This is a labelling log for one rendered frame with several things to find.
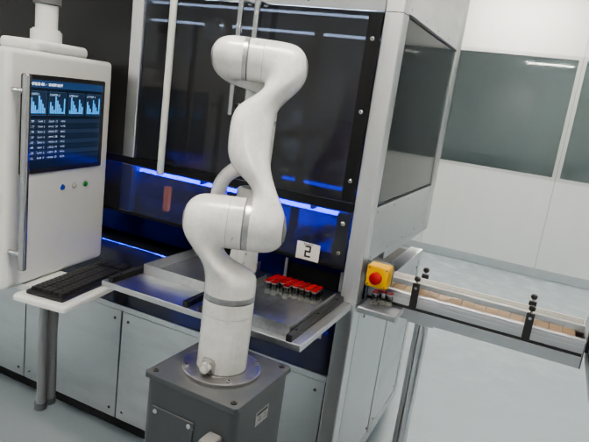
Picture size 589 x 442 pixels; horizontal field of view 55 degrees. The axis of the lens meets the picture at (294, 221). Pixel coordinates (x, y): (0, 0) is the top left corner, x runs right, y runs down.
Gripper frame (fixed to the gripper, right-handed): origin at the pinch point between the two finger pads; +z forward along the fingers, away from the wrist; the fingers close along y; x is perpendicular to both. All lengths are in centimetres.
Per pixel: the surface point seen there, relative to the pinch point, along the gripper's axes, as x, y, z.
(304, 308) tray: 14.7, -15.8, 5.9
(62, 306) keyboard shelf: -50, 19, 13
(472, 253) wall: 17, -488, 90
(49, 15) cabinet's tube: -81, 0, -73
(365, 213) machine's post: 24.6, -31.0, -24.6
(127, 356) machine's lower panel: -65, -30, 55
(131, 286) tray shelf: -34.9, 7.0, 5.9
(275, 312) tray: 9.4, -6.0, 5.8
